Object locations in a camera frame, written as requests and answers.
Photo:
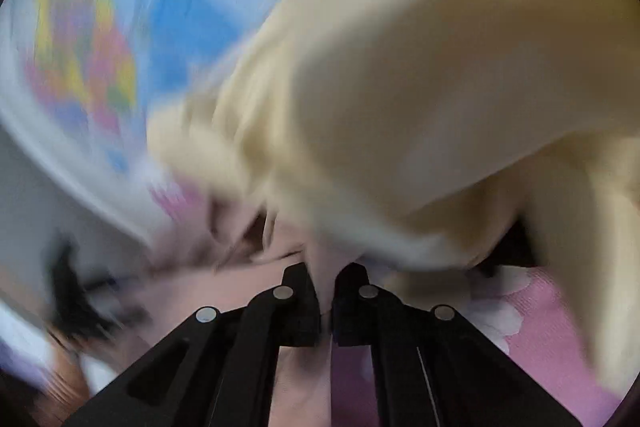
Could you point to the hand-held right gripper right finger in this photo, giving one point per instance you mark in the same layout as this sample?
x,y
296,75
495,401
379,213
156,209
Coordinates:
x,y
346,317

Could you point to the cream garment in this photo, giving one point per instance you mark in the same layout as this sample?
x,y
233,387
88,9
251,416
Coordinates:
x,y
425,97

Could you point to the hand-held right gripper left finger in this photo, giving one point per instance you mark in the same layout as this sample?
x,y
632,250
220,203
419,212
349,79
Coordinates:
x,y
304,314

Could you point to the world map wall poster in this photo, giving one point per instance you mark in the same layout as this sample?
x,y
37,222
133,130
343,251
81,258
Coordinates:
x,y
125,17

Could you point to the pink floral bed sheet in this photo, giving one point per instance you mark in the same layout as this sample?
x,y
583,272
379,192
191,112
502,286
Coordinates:
x,y
540,357

